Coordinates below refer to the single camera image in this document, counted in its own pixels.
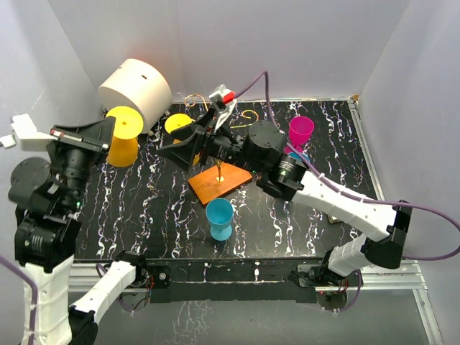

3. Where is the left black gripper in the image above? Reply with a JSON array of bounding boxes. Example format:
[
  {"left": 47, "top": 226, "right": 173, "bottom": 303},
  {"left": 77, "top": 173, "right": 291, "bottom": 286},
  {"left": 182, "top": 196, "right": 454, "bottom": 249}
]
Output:
[{"left": 50, "top": 114, "right": 117, "bottom": 210}]

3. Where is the blue wine glass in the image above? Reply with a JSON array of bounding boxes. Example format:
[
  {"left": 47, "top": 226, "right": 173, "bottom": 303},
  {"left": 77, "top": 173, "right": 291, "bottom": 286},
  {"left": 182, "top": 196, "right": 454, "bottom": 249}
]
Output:
[
  {"left": 288, "top": 152, "right": 310, "bottom": 166},
  {"left": 206, "top": 198, "right": 234, "bottom": 242}
]

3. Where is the aluminium table frame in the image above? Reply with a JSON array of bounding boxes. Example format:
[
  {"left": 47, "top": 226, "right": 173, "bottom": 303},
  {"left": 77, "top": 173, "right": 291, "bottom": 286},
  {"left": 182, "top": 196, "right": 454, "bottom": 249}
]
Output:
[{"left": 39, "top": 95, "right": 446, "bottom": 345}]

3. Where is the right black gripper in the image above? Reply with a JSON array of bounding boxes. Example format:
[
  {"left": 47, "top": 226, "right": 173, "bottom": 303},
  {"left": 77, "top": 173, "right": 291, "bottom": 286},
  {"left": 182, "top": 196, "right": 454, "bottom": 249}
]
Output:
[{"left": 158, "top": 106, "right": 263, "bottom": 175}]

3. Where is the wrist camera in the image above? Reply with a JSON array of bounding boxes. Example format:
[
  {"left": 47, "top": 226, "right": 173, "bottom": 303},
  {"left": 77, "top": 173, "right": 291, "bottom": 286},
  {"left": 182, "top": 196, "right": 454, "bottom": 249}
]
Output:
[
  {"left": 1, "top": 114, "right": 53, "bottom": 152},
  {"left": 209, "top": 84, "right": 236, "bottom": 129}
]

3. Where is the yellow wine glass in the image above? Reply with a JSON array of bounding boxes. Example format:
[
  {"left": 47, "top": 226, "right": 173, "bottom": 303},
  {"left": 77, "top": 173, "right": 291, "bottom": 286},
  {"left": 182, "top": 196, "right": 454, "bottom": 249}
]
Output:
[
  {"left": 106, "top": 106, "right": 144, "bottom": 167},
  {"left": 164, "top": 113, "right": 202, "bottom": 166}
]

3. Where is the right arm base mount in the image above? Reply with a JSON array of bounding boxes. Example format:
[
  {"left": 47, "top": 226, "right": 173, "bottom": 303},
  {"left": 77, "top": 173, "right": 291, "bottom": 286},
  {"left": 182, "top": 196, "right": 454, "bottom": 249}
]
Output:
[{"left": 287, "top": 264, "right": 363, "bottom": 293}]

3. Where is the right magenta wine glass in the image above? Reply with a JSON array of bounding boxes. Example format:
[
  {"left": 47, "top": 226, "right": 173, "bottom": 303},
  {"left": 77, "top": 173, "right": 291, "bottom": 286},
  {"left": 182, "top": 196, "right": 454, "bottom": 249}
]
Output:
[{"left": 287, "top": 116, "right": 315, "bottom": 151}]

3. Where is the white cylindrical container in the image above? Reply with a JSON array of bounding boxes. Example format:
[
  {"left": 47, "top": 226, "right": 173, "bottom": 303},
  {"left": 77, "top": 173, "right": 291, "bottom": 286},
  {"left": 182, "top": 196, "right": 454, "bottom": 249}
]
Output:
[{"left": 98, "top": 58, "right": 173, "bottom": 134}]

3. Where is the gold wire wine glass rack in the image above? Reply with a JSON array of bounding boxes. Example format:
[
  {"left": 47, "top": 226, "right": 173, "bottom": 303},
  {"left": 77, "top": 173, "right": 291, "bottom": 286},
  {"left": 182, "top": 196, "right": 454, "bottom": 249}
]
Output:
[{"left": 183, "top": 93, "right": 259, "bottom": 208}]

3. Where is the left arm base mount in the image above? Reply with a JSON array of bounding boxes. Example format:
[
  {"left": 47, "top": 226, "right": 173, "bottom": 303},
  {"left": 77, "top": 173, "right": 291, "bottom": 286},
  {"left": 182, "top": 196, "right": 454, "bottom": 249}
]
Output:
[{"left": 94, "top": 250, "right": 170, "bottom": 295}]

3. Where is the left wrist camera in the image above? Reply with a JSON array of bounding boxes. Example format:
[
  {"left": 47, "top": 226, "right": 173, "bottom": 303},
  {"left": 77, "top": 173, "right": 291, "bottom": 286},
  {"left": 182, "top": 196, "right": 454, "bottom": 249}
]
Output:
[{"left": 1, "top": 114, "right": 53, "bottom": 152}]

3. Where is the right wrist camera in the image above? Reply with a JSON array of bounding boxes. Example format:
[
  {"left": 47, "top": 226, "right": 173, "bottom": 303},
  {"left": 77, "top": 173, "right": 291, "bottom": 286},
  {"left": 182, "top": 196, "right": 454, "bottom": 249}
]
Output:
[{"left": 209, "top": 84, "right": 236, "bottom": 129}]

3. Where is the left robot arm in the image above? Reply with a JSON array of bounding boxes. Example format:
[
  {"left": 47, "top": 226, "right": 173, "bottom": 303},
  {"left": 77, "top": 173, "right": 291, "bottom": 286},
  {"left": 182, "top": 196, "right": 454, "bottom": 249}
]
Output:
[{"left": 1, "top": 114, "right": 149, "bottom": 344}]

